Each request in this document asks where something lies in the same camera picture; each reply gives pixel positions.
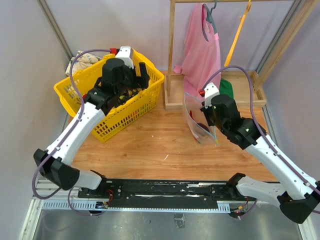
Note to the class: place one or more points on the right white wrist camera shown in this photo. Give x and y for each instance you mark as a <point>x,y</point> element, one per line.
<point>209,91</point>

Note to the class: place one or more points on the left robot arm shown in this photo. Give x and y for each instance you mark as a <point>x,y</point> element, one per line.
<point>55,163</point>

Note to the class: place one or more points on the yellow clothes hanger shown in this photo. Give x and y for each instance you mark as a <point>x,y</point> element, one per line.
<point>236,37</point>

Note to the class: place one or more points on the red chili pepper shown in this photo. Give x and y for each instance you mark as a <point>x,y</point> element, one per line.
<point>191,120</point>

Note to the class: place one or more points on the aluminium frame post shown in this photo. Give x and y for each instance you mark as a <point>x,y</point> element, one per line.
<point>55,27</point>
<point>287,20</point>

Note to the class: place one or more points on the patterned cloth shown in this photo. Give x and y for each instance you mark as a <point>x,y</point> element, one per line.
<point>82,62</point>

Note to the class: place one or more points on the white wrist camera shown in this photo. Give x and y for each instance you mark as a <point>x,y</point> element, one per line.
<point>209,91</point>
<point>125,53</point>

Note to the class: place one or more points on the green cloth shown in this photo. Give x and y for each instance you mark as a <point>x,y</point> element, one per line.
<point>226,88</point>

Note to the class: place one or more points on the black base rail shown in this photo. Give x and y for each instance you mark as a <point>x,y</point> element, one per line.
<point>162,195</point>

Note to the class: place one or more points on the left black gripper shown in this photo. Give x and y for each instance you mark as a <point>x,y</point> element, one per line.
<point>140,82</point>

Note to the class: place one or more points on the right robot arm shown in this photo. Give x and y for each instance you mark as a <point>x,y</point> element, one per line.
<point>297,194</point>

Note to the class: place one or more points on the teal clothes hanger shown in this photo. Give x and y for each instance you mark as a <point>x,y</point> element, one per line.
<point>209,19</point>

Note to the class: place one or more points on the clear zip top bag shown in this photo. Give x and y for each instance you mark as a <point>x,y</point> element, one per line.
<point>192,103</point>

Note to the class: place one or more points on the pink shirt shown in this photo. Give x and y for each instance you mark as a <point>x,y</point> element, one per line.
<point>201,58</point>

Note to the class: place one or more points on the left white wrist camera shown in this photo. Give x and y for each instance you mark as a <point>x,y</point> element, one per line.
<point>125,53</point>

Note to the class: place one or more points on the left aluminium frame post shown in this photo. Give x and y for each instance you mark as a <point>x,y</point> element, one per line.
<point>55,27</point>

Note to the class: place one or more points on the yellow plastic basket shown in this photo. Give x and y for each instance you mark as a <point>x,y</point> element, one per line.
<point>123,115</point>

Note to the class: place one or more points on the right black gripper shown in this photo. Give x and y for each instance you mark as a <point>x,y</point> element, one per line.
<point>206,111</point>

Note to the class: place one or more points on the right aluminium frame post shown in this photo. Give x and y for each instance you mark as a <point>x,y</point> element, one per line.
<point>287,20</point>

